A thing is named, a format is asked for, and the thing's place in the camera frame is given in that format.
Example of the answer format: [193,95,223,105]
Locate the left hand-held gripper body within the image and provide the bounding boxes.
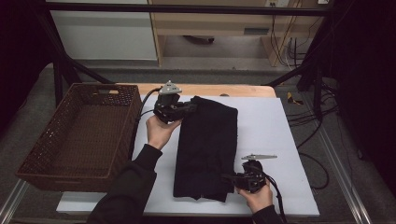
[153,79,188,124]

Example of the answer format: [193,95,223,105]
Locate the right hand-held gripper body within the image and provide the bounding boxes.
[235,153,278,193]

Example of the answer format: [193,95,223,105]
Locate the dark knitted sweater vest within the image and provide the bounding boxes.
[172,95,239,203]

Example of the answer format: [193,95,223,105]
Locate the brown woven basket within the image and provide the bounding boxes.
[15,82,144,193]

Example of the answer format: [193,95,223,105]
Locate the person's right hand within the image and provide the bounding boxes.
[237,181,274,215]

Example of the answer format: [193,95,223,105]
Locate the person's left hand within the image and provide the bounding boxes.
[145,115,182,151]

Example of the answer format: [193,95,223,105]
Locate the white table sheet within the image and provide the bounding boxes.
[56,94,320,217]

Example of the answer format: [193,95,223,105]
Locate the light wooden desk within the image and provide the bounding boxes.
[148,0,325,68]

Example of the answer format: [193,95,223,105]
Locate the yellow and black floor object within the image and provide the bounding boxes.
[286,91,304,105]

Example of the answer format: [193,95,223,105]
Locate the white cabinet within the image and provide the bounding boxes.
[49,0,158,62]

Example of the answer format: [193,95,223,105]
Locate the black curtain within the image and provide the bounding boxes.
[326,0,396,190]
[0,0,55,132]

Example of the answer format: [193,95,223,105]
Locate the left hand-held gripper cable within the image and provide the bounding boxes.
[128,87,163,161]

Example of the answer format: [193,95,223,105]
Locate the hand-held gripper cable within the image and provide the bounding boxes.
[253,164,288,224]
[128,87,163,161]

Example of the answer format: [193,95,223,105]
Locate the right hand-held gripper cable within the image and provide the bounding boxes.
[253,164,288,224]

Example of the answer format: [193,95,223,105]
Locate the black looped floor cable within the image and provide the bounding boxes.
[298,151,331,190]

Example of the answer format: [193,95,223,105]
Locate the bundle of black floor cables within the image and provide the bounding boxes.
[286,77,340,150]

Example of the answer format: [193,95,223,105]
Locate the black metal frame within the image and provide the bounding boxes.
[34,0,337,122]

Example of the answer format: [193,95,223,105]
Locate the aluminium frame rail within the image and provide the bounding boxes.
[306,92,373,224]
[0,179,27,224]

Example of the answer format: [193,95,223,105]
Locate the hanging cables behind desk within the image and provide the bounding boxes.
[269,13,312,68]

